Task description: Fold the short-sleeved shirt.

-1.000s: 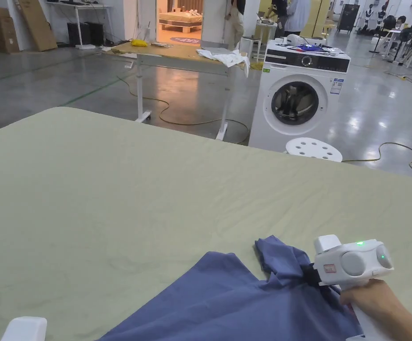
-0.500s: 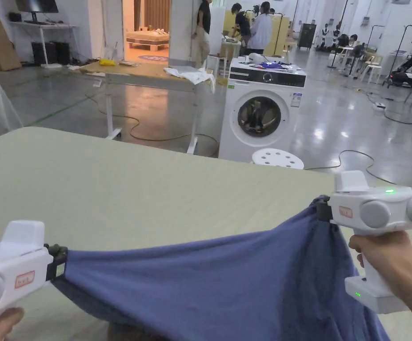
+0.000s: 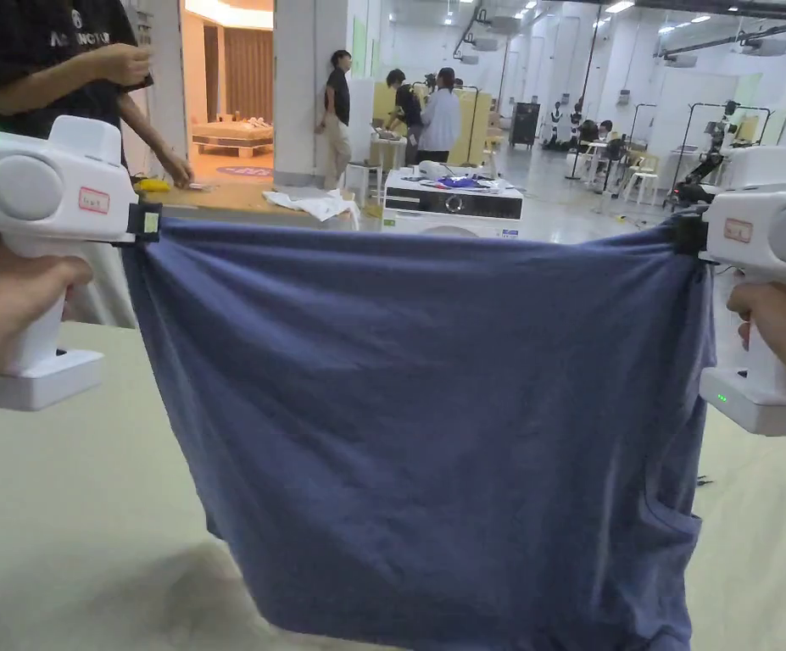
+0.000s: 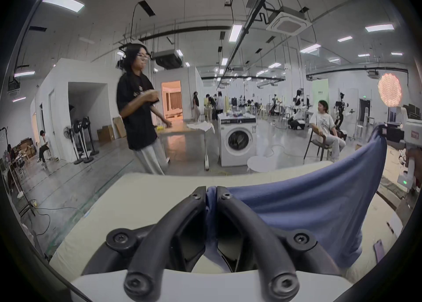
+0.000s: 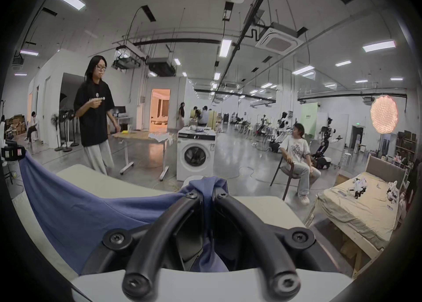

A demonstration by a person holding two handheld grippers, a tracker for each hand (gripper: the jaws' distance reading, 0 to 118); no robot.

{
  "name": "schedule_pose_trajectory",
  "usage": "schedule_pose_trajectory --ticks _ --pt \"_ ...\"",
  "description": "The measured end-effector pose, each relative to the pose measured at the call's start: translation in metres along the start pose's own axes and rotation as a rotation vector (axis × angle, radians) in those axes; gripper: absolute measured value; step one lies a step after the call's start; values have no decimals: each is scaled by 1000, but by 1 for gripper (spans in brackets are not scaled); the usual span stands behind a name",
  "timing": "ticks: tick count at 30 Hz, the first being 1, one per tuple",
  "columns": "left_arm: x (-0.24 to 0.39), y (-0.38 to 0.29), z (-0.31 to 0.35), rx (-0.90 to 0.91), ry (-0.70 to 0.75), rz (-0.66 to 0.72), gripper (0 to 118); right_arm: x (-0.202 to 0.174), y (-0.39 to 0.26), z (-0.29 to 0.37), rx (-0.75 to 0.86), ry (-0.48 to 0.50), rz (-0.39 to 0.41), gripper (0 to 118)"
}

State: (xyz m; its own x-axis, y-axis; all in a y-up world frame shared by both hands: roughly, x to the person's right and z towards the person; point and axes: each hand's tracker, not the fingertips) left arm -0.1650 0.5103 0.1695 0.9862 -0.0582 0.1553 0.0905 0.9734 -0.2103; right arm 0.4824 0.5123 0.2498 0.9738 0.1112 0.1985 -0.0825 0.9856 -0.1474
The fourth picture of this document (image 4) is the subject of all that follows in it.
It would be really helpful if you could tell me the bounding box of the black robot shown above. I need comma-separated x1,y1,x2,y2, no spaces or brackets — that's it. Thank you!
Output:
334,92,357,131

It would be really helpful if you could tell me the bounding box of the blue shirt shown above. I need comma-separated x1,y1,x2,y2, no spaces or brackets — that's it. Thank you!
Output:
205,123,388,269

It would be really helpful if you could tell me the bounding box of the row of standing fans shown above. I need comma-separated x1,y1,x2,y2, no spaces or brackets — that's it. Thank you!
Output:
63,116,100,165

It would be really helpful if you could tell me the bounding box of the white table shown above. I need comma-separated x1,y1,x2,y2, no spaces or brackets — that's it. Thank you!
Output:
158,121,215,171

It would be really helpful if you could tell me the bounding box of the purple phone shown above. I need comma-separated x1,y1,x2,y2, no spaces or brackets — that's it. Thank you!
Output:
373,239,386,262

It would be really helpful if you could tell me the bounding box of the black chair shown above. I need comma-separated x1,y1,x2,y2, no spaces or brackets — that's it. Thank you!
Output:
303,128,334,164

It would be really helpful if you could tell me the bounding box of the group of people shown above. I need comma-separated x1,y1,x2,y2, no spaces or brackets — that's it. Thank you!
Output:
191,91,225,123

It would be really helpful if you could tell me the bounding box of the bed with beige sheet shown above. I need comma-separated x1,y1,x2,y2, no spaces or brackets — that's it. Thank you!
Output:
49,161,405,285

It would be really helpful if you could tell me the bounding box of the round white stool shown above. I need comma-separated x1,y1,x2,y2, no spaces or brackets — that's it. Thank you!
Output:
246,156,275,175

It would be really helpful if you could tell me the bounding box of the white washing machine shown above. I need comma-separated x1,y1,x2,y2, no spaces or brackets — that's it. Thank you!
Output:
217,112,258,167

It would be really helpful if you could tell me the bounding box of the person's right hand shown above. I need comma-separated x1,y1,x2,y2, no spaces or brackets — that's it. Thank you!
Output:
405,147,422,193

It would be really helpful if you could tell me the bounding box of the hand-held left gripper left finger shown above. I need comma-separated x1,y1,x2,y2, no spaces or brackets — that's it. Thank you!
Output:
81,186,207,302

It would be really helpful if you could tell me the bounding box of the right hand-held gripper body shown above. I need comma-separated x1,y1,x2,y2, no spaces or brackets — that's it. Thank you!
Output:
384,106,422,192

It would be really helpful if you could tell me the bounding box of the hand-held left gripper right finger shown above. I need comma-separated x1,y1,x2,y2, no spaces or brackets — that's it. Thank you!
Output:
215,186,341,302

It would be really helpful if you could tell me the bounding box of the flat brown carton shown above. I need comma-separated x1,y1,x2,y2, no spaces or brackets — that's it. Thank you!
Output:
112,116,128,139

